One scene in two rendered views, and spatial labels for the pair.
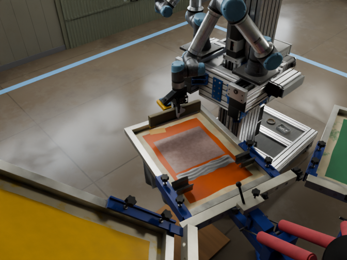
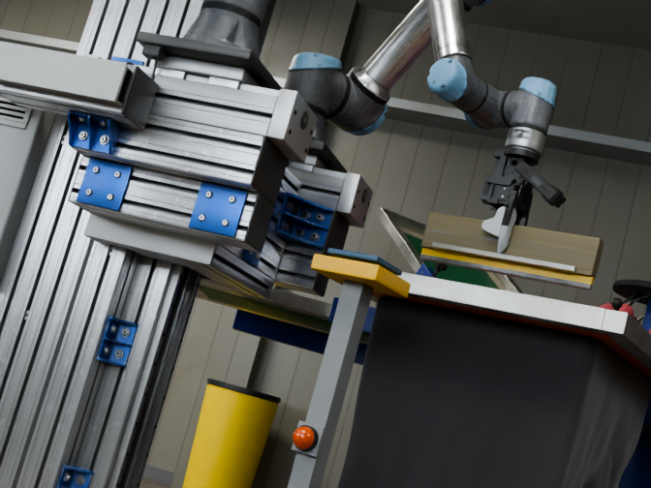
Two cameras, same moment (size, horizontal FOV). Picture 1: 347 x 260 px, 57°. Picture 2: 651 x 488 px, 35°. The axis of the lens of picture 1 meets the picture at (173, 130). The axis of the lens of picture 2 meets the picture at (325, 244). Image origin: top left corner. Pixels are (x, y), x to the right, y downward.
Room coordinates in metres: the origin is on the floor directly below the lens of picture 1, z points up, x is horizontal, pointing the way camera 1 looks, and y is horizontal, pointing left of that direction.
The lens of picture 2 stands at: (2.88, 1.51, 0.70)
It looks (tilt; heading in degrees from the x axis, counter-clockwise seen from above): 9 degrees up; 240
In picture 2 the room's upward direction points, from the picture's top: 16 degrees clockwise
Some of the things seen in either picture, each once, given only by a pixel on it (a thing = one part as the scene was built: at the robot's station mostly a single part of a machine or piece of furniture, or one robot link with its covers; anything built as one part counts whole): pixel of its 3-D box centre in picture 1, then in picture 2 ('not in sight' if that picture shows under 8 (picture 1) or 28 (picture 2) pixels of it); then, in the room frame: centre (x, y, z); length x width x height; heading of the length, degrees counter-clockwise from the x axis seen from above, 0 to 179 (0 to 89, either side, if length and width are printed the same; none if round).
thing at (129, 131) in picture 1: (194, 152); (532, 336); (1.39, -0.12, 0.97); 0.79 x 0.58 x 0.04; 28
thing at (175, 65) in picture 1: (178, 71); (532, 107); (1.62, -0.03, 1.39); 0.09 x 0.08 x 0.11; 101
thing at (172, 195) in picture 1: (172, 197); not in sight; (1.05, 0.01, 0.98); 0.30 x 0.05 x 0.07; 28
